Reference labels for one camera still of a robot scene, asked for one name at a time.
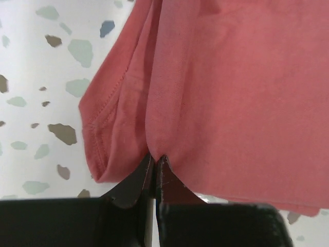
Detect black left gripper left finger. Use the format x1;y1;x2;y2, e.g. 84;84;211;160
1;155;154;246

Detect salmon pink t shirt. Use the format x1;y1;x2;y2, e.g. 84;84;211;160
79;1;328;216

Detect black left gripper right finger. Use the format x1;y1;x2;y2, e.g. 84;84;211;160
156;155;293;247

